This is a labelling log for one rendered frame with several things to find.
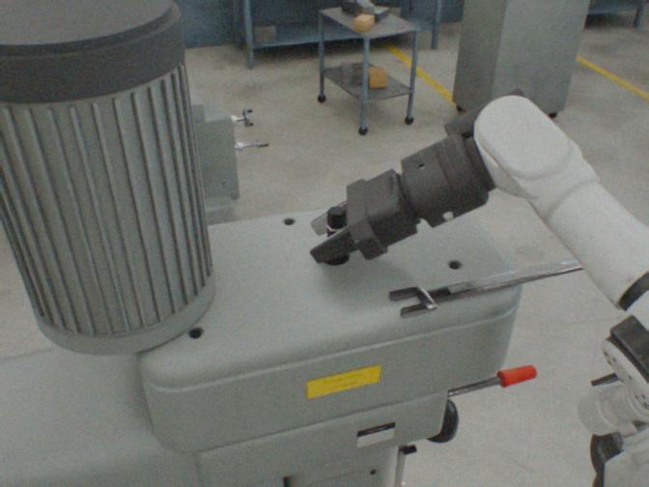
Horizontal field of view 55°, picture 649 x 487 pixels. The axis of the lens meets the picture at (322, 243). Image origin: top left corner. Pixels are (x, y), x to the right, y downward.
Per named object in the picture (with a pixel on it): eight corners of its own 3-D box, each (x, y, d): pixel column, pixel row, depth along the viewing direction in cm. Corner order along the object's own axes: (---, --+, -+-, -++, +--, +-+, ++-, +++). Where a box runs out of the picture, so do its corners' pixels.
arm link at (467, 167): (475, 232, 74) (569, 191, 71) (449, 191, 66) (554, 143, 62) (445, 159, 80) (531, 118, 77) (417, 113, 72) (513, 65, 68)
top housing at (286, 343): (436, 263, 103) (447, 179, 94) (522, 380, 83) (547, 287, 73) (143, 321, 92) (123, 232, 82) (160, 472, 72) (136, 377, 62)
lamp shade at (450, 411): (465, 428, 111) (470, 405, 107) (437, 450, 107) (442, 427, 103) (435, 403, 115) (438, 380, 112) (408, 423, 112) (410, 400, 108)
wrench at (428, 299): (568, 256, 78) (570, 250, 78) (588, 274, 75) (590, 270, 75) (388, 297, 72) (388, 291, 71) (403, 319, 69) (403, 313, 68)
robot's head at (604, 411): (629, 435, 98) (595, 386, 101) (679, 422, 90) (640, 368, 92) (604, 456, 95) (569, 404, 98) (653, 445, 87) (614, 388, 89)
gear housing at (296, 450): (380, 323, 106) (383, 276, 100) (444, 439, 87) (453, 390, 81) (181, 366, 98) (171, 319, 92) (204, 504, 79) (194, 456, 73)
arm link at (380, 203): (380, 283, 73) (477, 242, 69) (340, 223, 68) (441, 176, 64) (374, 222, 83) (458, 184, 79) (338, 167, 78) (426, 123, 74)
